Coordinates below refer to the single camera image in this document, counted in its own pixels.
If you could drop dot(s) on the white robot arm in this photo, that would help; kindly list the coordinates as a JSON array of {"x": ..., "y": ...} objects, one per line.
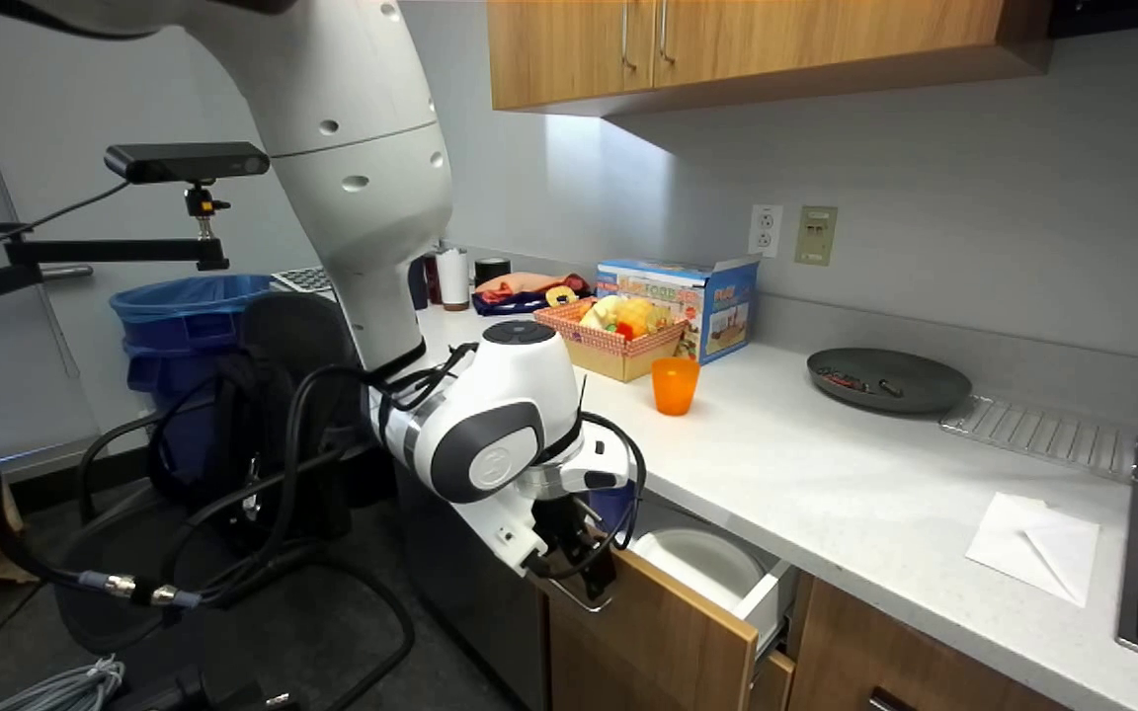
[{"x": 344, "y": 125}]

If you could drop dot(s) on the blue recycling bin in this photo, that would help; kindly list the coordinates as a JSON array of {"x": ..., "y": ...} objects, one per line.
[{"x": 174, "y": 331}]

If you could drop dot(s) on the toy food tray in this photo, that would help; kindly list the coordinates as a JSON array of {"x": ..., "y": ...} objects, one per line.
[{"x": 526, "y": 293}]

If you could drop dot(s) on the white wall outlet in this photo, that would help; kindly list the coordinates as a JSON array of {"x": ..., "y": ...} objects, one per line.
[{"x": 763, "y": 231}]

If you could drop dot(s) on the upper wooden cabinet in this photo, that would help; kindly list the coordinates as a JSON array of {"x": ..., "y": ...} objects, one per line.
[{"x": 635, "y": 56}]

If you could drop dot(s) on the white paper towel roll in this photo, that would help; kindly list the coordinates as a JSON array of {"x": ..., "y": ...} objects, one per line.
[{"x": 451, "y": 278}]

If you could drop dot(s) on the lower wooden cabinet door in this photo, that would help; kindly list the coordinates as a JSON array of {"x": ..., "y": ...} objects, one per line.
[{"x": 851, "y": 657}]

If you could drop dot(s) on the black camera on stand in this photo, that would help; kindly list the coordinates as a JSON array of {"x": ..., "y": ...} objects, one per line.
[{"x": 139, "y": 162}]

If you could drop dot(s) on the pink fruit basket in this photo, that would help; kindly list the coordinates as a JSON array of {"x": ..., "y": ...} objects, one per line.
[{"x": 616, "y": 339}]

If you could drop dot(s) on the colourful cardboard box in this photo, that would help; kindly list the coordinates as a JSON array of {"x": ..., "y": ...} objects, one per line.
[{"x": 712, "y": 300}]

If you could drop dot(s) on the beige light switch plate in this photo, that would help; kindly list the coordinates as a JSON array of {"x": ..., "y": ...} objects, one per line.
[{"x": 816, "y": 236}]

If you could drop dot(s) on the white paper napkin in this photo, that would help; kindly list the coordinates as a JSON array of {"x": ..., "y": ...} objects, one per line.
[{"x": 1036, "y": 544}]

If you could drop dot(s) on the wooden front white drawer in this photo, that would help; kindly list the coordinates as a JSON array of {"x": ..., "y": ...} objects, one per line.
[{"x": 689, "y": 623}]

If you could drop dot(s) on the black chair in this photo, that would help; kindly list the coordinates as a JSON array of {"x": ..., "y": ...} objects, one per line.
[{"x": 253, "y": 440}]

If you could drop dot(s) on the orange plastic cup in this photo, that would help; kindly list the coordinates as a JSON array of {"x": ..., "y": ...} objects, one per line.
[{"x": 674, "y": 386}]

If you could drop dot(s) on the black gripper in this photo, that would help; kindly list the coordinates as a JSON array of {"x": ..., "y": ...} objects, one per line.
[{"x": 577, "y": 553}]

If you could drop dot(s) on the black frying pan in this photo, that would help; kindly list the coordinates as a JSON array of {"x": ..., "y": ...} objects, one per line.
[{"x": 886, "y": 381}]

